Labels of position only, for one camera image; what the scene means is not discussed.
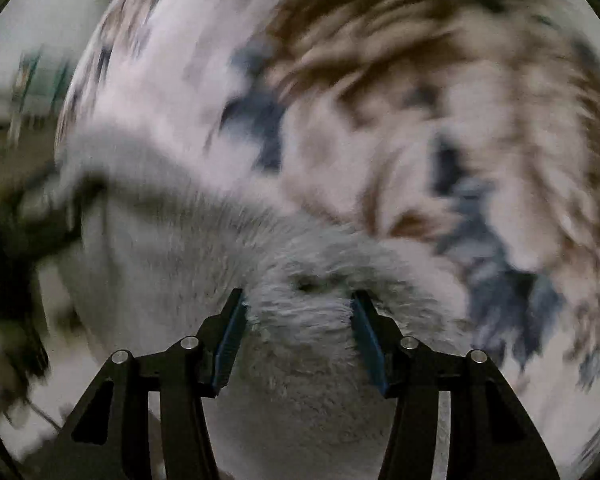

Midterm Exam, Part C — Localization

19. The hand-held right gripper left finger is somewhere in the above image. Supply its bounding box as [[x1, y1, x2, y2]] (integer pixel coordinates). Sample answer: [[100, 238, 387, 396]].
[[34, 288, 249, 480]]

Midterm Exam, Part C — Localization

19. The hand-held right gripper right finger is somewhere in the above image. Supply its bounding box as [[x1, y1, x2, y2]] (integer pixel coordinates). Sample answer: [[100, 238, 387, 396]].
[[350, 289, 561, 480]]

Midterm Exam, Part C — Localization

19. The floral printed blanket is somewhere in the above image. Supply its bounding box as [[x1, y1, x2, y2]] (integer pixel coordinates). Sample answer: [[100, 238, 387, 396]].
[[55, 0, 600, 466]]

